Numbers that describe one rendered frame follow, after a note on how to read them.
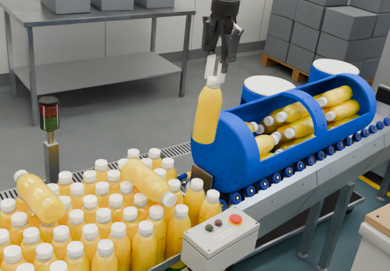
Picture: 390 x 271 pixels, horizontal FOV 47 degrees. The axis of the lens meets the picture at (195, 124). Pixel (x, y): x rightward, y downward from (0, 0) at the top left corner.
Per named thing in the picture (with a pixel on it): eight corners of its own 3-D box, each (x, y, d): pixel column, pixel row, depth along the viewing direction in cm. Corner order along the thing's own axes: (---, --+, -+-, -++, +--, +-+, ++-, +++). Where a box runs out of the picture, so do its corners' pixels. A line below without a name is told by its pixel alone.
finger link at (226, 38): (228, 20, 122) (233, 20, 121) (228, 60, 126) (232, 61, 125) (219, 21, 120) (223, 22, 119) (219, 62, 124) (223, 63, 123)
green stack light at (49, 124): (63, 128, 149) (62, 115, 147) (44, 133, 145) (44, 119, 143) (54, 120, 153) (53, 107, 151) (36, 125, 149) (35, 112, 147)
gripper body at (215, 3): (247, 0, 118) (241, 35, 123) (224, -7, 123) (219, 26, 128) (228, 3, 113) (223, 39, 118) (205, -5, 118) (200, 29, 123)
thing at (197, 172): (212, 204, 159) (216, 174, 153) (207, 206, 158) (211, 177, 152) (193, 190, 165) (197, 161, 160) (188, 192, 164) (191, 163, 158)
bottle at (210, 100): (213, 134, 142) (224, 80, 133) (215, 145, 135) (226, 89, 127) (191, 132, 141) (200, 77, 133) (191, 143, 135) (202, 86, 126)
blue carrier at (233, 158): (365, 141, 211) (386, 87, 196) (238, 209, 156) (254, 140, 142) (315, 115, 228) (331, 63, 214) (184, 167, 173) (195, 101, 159)
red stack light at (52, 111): (62, 115, 147) (62, 104, 145) (44, 119, 143) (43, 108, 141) (53, 107, 151) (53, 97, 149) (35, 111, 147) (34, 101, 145)
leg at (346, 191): (328, 270, 265) (357, 183, 237) (322, 275, 262) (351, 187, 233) (320, 264, 269) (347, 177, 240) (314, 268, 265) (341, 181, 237)
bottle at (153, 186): (144, 165, 141) (181, 195, 129) (127, 181, 139) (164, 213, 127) (133, 152, 136) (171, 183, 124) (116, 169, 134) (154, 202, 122)
